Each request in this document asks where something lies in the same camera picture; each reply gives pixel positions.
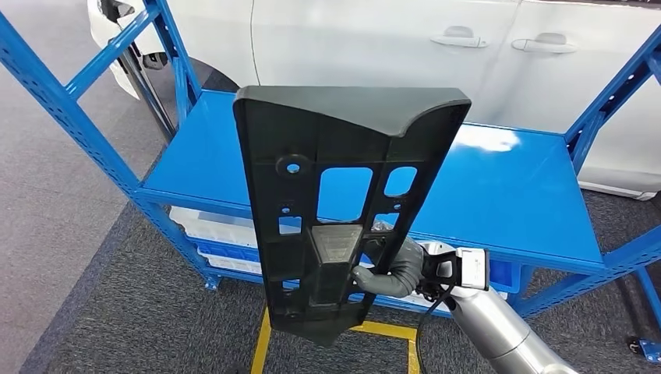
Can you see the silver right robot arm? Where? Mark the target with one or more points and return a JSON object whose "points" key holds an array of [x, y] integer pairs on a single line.
{"points": [[495, 330]]}

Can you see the blue metal shelf rack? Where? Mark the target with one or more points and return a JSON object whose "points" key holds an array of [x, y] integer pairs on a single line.
{"points": [[490, 206]]}

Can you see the blue wheeled cart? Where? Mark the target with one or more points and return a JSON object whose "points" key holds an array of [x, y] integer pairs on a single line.
{"points": [[653, 352]]}

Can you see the yellow floor tape square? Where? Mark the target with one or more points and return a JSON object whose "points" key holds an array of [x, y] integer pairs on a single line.
{"points": [[261, 351]]}

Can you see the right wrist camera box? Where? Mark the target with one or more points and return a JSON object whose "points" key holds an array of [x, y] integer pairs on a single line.
{"points": [[472, 268]]}

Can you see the white car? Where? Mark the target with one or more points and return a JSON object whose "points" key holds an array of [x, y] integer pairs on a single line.
{"points": [[361, 51]]}

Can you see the dark metal stand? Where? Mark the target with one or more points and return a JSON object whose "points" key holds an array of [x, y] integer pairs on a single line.
{"points": [[146, 93]]}

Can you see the black plastic car part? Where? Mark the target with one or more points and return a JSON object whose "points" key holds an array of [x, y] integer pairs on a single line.
{"points": [[289, 134]]}

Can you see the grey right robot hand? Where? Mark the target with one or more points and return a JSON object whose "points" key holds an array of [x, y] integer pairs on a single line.
{"points": [[408, 268]]}

